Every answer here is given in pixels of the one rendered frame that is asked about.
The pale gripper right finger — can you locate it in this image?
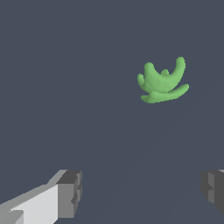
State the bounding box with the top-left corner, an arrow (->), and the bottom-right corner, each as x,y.
199,169 -> 224,216

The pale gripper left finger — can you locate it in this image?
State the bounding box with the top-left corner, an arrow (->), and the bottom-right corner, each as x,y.
0,169 -> 83,224

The green branched blob object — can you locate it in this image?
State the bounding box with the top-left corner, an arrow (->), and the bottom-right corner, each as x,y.
136,56 -> 190,104

